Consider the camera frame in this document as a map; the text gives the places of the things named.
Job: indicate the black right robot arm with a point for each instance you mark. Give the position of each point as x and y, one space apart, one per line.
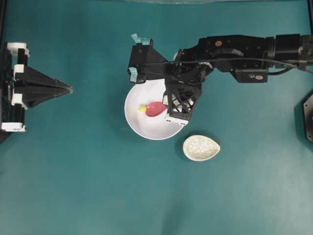
248 59

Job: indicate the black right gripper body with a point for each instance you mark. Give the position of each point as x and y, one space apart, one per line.
180 99

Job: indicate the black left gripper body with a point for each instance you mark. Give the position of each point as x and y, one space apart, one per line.
13 59

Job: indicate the speckled spoon rest dish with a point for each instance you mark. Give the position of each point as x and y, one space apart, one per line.
200 148

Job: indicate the pink ceramic spoon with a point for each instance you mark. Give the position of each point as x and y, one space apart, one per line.
155 108

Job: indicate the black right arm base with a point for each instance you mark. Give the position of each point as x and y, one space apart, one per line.
303 116

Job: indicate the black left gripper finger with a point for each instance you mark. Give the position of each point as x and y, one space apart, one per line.
31 97
30 75

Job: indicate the white ceramic bowl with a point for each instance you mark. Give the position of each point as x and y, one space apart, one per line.
153 128

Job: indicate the yellow hexagonal prism block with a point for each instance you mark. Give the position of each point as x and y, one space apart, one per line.
142 108

